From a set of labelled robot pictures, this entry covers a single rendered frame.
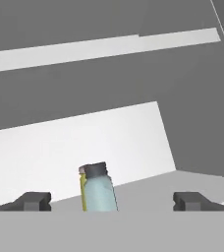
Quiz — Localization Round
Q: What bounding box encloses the yellow condiment bottle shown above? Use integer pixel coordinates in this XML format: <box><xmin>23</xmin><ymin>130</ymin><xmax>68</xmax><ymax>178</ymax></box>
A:
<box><xmin>78</xmin><ymin>165</ymin><xmax>88</xmax><ymax>213</ymax></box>

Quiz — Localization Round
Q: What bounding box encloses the pale blue shaker black cap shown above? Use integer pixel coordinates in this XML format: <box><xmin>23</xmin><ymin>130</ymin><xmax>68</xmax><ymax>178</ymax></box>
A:
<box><xmin>83</xmin><ymin>160</ymin><xmax>119</xmax><ymax>213</ymax></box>

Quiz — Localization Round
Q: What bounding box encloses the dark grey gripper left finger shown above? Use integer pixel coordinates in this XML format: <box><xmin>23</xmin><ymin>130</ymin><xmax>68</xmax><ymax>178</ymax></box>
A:
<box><xmin>0</xmin><ymin>192</ymin><xmax>52</xmax><ymax>213</ymax></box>

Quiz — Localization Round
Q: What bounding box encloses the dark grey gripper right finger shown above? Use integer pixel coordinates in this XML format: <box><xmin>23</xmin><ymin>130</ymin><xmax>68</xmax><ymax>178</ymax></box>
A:
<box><xmin>172</xmin><ymin>192</ymin><xmax>224</xmax><ymax>213</ymax></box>

